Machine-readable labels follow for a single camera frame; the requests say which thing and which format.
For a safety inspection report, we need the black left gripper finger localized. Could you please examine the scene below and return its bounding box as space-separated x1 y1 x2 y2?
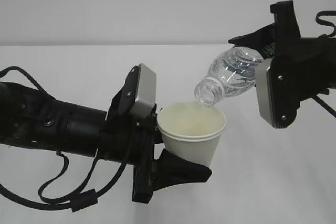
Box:
151 104 163 144
152 149 212 190

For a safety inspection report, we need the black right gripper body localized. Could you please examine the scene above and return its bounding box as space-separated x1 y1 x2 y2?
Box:
270 35 336 109

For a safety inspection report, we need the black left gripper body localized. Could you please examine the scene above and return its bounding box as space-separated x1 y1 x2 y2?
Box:
98 119 158 204

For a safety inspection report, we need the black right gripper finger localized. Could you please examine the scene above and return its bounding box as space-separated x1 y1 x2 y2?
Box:
270 0 301 58
228 23 276 50

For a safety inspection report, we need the white paper cup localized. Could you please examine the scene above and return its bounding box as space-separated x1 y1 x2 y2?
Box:
157 102 227 167

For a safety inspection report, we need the clear water bottle green label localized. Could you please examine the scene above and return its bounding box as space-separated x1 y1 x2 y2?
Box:
194 43 275 106

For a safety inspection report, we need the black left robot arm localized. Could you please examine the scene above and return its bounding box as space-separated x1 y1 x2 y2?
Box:
1 82 212 204

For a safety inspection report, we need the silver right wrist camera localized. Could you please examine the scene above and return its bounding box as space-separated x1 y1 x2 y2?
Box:
255 58 300 129

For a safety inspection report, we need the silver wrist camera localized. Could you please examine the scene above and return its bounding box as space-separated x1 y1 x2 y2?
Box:
255 58 300 129
106 63 156 120

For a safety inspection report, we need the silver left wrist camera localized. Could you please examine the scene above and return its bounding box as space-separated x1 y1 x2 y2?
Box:
106 63 156 120

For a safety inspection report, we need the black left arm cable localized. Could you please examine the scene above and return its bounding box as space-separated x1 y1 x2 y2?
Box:
0 66 137 213

